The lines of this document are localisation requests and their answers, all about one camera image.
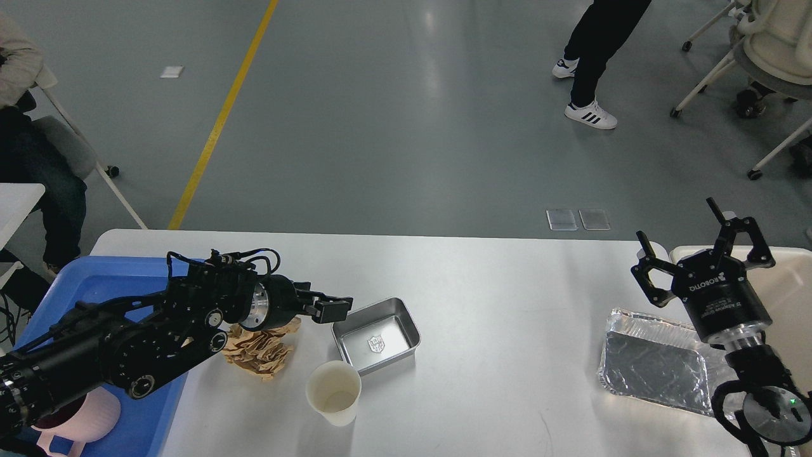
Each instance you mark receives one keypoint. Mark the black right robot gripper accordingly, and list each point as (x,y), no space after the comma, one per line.
(723,297)

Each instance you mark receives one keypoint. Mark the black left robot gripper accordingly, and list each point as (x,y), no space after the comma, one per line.
(277,300)

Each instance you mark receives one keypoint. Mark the small stainless steel tray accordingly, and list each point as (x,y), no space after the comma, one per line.
(377,336)

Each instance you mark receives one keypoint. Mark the aluminium foil tray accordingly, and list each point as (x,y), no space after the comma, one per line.
(661,361)

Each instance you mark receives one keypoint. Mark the pink plastic mug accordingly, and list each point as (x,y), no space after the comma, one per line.
(85,420)

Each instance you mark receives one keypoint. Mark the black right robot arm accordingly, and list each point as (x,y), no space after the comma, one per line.
(763,404)

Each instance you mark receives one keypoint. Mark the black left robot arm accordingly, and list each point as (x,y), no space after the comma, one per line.
(141,343)

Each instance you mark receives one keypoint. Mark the cream plastic bin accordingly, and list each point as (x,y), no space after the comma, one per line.
(784,291)

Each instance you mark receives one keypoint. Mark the crumpled brown paper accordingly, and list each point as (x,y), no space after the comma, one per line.
(261,353)

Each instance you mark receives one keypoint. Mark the cream paper cup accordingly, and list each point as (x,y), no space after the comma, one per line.
(333,390)

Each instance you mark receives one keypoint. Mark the right floor outlet plate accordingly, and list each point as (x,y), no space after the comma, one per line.
(594,219)

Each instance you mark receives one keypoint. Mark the floor outlet plate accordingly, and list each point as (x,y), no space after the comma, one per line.
(594,219)
(561,220)

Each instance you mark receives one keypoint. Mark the left floor outlet plate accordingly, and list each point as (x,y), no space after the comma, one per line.
(561,220)

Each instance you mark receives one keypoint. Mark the blue plastic tray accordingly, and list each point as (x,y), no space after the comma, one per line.
(143,424)

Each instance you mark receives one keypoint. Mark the cream office chair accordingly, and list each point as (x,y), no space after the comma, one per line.
(770,43)

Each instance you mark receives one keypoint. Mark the walking person black trousers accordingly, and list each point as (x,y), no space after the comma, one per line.
(604,27)

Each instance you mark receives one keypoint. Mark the white floor marker square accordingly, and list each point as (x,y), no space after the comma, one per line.
(172,72)

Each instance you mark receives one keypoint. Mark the white folding chair left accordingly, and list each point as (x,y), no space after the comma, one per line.
(62,132)

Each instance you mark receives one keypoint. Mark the white side table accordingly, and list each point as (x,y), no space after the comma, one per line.
(17,201)

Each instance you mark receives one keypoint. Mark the seated person at left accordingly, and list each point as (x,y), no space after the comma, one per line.
(28,157)

